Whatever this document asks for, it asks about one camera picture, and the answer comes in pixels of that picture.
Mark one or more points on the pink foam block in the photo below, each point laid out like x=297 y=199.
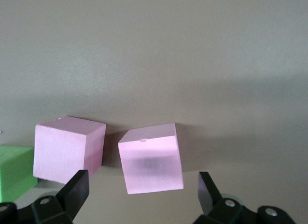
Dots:
x=60 y=151
x=151 y=166

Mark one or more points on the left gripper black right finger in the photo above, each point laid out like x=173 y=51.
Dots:
x=208 y=192

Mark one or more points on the green foam block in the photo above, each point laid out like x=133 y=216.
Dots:
x=13 y=171

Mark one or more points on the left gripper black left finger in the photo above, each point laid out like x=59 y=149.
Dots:
x=77 y=192

